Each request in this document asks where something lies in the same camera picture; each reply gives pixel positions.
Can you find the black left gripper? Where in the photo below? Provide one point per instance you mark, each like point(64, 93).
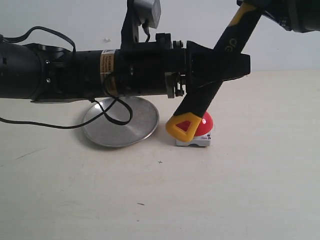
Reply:
point(166, 67)

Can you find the yellow black claw hammer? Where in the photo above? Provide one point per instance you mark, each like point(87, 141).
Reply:
point(300, 16)

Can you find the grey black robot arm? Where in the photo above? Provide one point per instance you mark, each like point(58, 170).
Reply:
point(50, 74)

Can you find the red dome button grey base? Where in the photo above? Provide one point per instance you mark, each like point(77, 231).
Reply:
point(203, 134)

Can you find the round silver metal plate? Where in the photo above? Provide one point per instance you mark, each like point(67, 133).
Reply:
point(143, 122)

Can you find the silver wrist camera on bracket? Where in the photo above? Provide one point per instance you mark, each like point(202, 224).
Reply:
point(144, 13)

